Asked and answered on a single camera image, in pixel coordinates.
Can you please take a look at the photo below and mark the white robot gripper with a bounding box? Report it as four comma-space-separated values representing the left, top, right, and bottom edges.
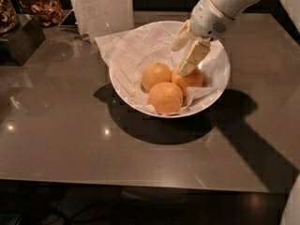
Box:
171, 0, 235, 76

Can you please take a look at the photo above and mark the orange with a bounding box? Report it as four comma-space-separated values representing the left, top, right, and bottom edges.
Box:
172, 65, 203, 96
142, 63, 172, 91
148, 82, 183, 114

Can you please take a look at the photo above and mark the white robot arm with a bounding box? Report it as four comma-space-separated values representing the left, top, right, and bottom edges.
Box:
172, 0, 300, 225

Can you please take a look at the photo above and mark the white ceramic bowl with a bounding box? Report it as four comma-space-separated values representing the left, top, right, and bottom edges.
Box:
108, 20, 232, 119

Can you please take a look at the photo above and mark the white crumpled paper liner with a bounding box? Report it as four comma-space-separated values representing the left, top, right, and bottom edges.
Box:
94, 22, 218, 116

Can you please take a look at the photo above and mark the white paper sign stand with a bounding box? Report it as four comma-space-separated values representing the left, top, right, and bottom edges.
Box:
71, 0, 134, 43

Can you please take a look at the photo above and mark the glass jar of dried fruit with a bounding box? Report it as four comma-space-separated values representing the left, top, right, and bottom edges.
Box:
17, 0, 63, 27

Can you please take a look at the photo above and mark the glass jar at left edge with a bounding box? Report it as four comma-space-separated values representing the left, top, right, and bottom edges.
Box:
0, 0, 19, 34

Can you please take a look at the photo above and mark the dark square pedestal block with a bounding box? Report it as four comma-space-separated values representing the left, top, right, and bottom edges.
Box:
0, 14, 46, 67

